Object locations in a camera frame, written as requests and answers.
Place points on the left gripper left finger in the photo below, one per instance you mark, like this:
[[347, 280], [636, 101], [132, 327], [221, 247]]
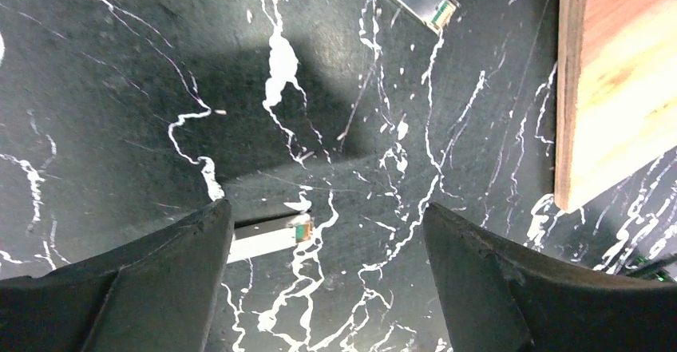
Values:
[[156, 293]]

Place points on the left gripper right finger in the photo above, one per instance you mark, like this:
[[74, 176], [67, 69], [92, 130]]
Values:
[[497, 295]]

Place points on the silver SFP module middle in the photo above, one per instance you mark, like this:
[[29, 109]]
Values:
[[255, 238]]

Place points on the wooden base board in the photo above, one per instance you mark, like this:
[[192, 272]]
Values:
[[616, 93]]

